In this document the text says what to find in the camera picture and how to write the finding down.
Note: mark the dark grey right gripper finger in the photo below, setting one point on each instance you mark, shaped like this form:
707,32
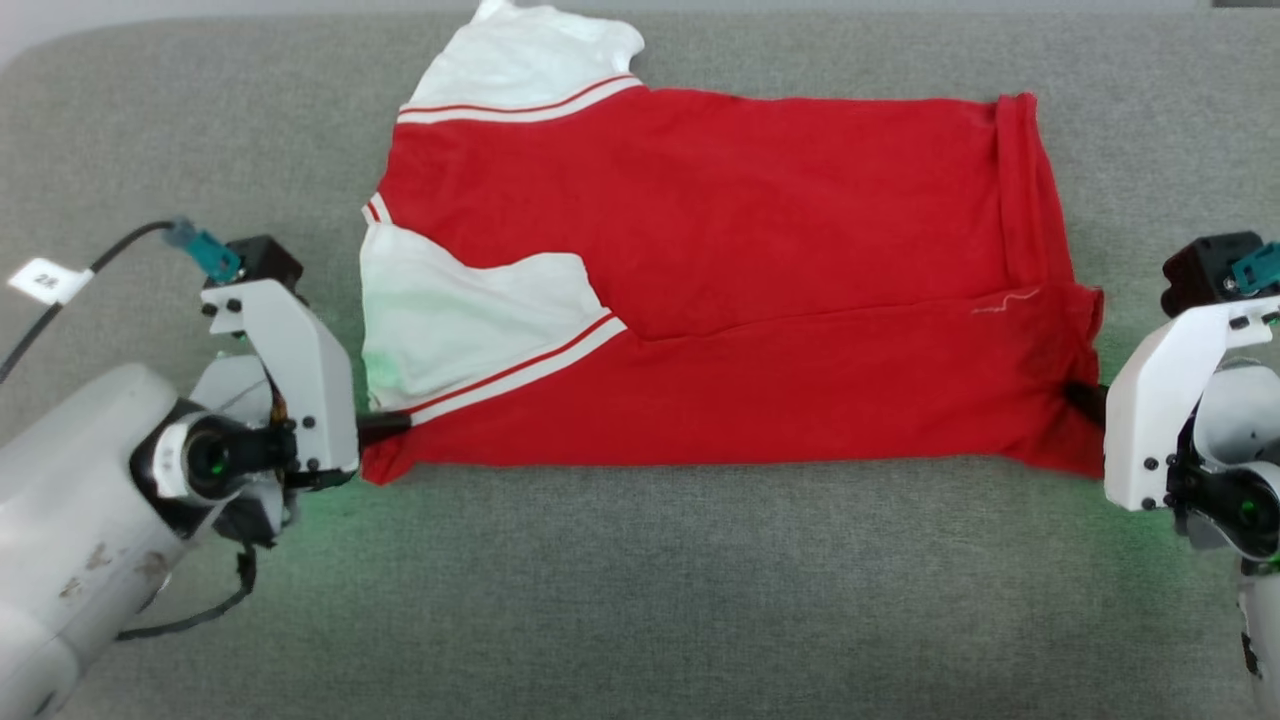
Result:
1090,394
1095,413

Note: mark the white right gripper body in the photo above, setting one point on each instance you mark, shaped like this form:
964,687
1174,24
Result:
1150,420

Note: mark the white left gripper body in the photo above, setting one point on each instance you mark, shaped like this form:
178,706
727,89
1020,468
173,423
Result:
300,380

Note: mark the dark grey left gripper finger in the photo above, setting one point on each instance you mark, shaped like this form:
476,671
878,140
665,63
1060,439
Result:
380,421
380,436

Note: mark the red and white shirt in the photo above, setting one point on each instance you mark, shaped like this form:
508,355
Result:
750,200

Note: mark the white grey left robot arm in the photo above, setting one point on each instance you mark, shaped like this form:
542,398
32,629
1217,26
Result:
70,500

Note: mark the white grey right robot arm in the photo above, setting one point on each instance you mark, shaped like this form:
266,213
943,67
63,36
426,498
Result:
1262,620

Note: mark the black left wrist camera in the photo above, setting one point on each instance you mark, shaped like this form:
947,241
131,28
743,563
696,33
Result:
265,262

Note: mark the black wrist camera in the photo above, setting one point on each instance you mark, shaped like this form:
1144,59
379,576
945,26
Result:
265,262
1200,270

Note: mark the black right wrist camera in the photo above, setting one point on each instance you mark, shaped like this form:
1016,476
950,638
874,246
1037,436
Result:
1200,270

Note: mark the teal left camera connector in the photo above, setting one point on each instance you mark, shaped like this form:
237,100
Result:
205,250

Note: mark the teal camera connector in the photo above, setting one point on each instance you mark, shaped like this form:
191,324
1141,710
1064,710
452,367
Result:
1260,270
205,250

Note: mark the teal right camera connector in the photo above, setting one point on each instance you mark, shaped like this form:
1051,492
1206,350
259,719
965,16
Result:
1260,270

